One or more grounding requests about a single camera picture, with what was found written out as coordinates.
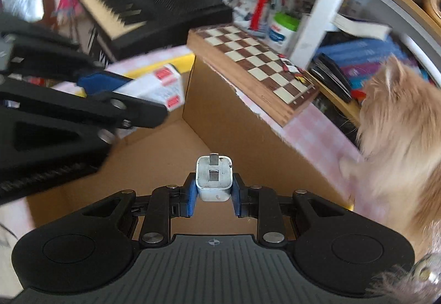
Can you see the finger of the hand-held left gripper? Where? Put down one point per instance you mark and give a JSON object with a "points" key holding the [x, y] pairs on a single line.
{"points": [[137, 111], [100, 82]]}

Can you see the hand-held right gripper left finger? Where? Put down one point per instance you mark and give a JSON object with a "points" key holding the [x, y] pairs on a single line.
{"points": [[190, 197]]}

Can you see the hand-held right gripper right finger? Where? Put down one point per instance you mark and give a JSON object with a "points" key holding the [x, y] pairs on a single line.
{"points": [[237, 199]]}

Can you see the small white charger cube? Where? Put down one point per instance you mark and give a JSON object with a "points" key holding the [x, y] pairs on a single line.
{"points": [[213, 192]]}

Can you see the white box with red labels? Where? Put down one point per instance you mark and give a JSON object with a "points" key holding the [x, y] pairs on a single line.
{"points": [[151, 87]]}

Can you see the yellow cardboard box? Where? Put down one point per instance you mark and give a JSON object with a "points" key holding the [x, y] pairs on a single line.
{"points": [[220, 125]]}

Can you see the pink fabric item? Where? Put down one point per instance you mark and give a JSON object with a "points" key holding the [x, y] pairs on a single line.
{"points": [[67, 1]]}

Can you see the black electronic keyboard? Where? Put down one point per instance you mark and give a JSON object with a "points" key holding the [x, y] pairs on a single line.
{"points": [[165, 4]]}

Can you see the wooden chessboard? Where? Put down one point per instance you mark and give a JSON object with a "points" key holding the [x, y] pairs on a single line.
{"points": [[248, 56]]}

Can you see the small cartoon charm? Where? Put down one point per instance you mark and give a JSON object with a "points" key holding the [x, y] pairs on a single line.
{"points": [[291, 66]]}

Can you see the white patterned pen cup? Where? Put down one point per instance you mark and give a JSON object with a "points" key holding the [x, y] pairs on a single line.
{"points": [[239, 4]]}

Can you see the white green-rimmed pen holder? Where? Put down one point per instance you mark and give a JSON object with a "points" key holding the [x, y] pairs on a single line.
{"points": [[282, 32]]}

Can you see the fluffy orange cat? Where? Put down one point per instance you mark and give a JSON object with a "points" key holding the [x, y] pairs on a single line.
{"points": [[403, 125]]}

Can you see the stack of blue purple books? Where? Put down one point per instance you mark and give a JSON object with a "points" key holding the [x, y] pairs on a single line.
{"points": [[361, 63]]}

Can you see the white bookshelf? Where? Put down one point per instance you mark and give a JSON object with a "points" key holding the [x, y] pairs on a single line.
{"points": [[324, 15]]}

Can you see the white paperback book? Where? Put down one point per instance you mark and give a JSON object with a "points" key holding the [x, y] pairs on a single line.
{"points": [[365, 28]]}

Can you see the gold retro radio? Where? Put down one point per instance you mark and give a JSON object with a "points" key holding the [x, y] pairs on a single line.
{"points": [[433, 3]]}

